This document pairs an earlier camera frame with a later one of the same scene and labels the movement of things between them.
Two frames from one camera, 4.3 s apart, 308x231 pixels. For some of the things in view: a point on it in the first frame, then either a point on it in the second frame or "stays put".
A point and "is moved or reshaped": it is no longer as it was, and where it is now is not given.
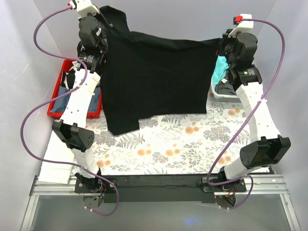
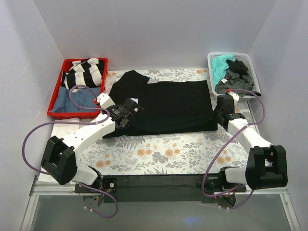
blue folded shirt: (60, 105) stays put
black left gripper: (103, 25) to (131, 109)
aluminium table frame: (272, 185) stays put
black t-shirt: (143, 75) is moved or reshaped
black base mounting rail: (163, 188) stays put
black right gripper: (224, 42) to (217, 116)
